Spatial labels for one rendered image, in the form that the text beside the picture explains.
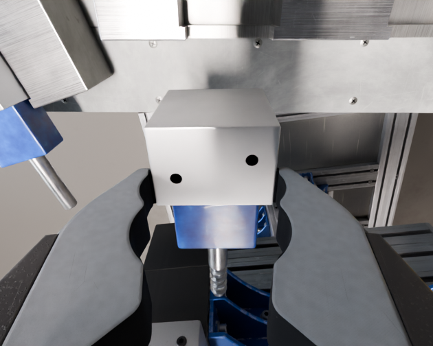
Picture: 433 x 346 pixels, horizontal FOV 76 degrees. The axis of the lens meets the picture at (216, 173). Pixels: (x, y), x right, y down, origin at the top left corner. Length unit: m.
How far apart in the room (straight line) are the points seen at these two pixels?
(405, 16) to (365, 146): 0.85
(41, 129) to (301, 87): 0.22
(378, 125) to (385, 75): 0.74
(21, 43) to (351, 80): 0.25
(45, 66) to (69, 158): 1.14
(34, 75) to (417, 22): 0.25
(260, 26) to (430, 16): 0.10
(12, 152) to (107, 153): 1.03
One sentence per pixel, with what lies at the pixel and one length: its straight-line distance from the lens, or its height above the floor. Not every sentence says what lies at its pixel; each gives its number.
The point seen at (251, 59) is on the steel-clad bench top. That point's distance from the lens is 0.26.
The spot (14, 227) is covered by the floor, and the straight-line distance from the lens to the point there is 1.77.
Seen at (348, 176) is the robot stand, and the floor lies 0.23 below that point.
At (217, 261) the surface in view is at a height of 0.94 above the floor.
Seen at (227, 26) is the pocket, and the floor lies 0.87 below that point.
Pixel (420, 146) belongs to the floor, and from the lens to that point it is 1.42.
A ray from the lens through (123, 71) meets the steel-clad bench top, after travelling 0.27.
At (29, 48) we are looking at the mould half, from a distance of 0.24.
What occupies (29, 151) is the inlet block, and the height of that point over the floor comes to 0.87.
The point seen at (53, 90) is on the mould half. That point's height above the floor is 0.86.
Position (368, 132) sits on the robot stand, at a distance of 1.03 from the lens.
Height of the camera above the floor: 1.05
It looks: 59 degrees down
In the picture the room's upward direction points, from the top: 178 degrees counter-clockwise
